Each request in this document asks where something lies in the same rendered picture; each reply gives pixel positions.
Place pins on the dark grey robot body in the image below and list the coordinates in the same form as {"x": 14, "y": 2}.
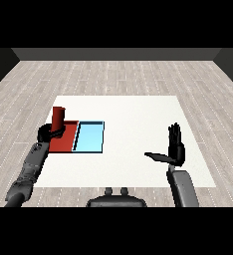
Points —
{"x": 116, "y": 200}

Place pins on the red can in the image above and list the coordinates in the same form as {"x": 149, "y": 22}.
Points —
{"x": 58, "y": 118}

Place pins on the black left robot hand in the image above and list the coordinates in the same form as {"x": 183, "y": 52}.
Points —
{"x": 44, "y": 133}

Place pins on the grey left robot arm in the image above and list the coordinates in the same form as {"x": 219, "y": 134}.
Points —
{"x": 26, "y": 176}

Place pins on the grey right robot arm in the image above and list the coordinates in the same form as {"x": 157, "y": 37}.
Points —
{"x": 183, "y": 187}

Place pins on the red shallow open box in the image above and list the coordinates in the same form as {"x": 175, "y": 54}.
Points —
{"x": 64, "y": 141}

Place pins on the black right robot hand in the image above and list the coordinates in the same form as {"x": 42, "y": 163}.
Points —
{"x": 175, "y": 146}

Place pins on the light blue shallow open box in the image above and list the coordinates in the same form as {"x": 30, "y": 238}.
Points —
{"x": 89, "y": 136}

